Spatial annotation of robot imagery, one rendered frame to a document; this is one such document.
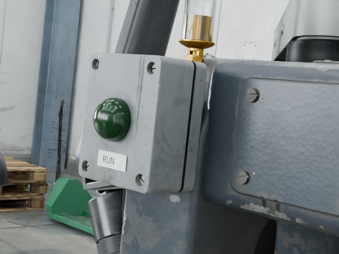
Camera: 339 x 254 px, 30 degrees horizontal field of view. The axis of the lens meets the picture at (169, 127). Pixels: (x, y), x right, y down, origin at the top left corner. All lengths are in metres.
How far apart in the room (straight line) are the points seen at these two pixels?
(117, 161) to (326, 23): 0.21
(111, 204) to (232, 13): 6.59
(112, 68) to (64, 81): 8.64
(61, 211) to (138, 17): 5.35
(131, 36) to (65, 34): 8.29
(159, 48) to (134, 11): 0.06
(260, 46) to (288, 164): 6.56
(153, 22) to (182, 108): 0.38
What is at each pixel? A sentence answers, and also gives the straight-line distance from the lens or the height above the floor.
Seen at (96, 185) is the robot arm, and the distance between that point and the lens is 0.74.
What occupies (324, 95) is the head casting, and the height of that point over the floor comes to 1.31.
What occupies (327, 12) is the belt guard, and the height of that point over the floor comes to 1.38.
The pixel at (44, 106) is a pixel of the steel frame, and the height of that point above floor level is 0.93.
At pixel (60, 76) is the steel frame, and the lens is 9.03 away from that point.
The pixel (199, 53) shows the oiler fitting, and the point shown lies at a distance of 0.49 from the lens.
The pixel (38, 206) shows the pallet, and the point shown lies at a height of 0.04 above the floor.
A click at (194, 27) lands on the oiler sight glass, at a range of 0.49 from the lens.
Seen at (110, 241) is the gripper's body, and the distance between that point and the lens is 0.71.
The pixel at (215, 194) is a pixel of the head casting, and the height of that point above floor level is 1.24.
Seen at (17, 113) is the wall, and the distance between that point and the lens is 9.23.
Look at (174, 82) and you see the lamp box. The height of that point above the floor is 1.31.
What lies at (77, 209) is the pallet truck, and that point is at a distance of 6.20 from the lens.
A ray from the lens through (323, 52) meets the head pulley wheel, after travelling 0.52.
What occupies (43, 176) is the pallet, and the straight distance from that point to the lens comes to 6.46.
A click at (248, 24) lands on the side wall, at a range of 7.09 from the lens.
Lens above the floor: 1.31
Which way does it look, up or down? 3 degrees down
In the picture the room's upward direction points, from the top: 6 degrees clockwise
